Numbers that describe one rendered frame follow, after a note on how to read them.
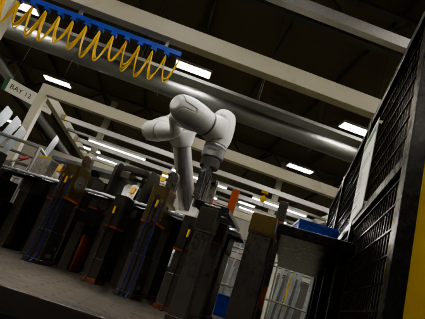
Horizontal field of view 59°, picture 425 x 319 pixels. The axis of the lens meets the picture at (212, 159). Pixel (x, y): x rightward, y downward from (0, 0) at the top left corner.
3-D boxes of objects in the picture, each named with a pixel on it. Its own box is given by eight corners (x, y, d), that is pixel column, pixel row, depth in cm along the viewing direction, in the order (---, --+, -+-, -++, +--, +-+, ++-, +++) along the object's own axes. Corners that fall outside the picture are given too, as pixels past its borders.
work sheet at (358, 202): (361, 207, 111) (379, 116, 120) (348, 224, 131) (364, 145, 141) (369, 209, 110) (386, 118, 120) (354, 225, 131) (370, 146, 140)
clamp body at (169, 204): (105, 293, 107) (149, 180, 118) (122, 295, 118) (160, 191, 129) (126, 300, 106) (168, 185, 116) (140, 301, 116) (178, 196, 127)
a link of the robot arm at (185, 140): (169, 241, 226) (199, 229, 239) (184, 251, 214) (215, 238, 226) (156, 114, 204) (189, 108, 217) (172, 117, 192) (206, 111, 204)
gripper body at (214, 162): (204, 161, 153) (197, 182, 150) (200, 153, 145) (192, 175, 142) (221, 165, 151) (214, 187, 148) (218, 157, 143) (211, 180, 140)
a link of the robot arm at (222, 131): (215, 153, 157) (193, 138, 149) (226, 120, 162) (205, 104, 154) (233, 151, 149) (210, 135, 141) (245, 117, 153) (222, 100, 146)
